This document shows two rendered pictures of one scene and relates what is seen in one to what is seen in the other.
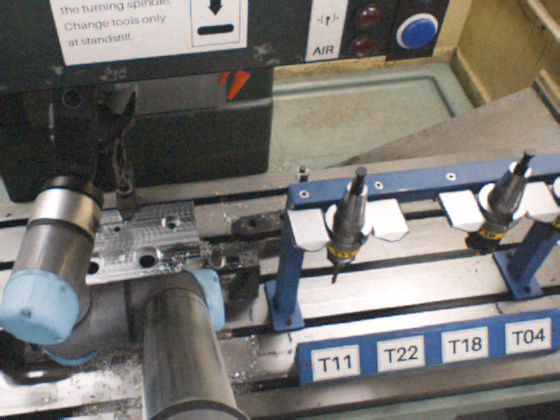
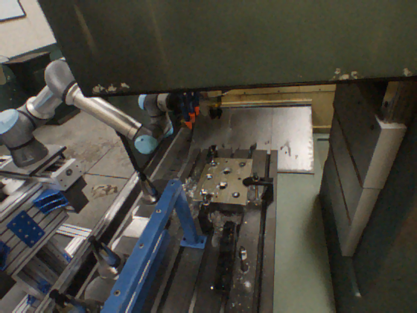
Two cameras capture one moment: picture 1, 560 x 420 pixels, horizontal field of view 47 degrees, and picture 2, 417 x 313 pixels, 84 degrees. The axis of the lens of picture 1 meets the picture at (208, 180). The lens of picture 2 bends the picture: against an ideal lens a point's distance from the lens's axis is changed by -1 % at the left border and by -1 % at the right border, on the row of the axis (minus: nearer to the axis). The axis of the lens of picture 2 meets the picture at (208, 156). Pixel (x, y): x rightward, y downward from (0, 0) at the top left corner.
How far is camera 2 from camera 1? 1.11 m
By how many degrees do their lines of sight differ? 77
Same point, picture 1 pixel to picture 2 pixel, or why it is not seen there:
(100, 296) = (156, 120)
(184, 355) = (99, 100)
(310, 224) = (160, 185)
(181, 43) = not seen: hidden behind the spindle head
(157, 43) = not seen: hidden behind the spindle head
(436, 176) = (145, 238)
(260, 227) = (225, 232)
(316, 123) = not seen: outside the picture
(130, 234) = (234, 182)
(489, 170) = (130, 268)
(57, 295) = (142, 97)
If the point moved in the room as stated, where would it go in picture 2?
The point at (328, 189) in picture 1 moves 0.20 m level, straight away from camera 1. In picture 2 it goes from (168, 191) to (223, 219)
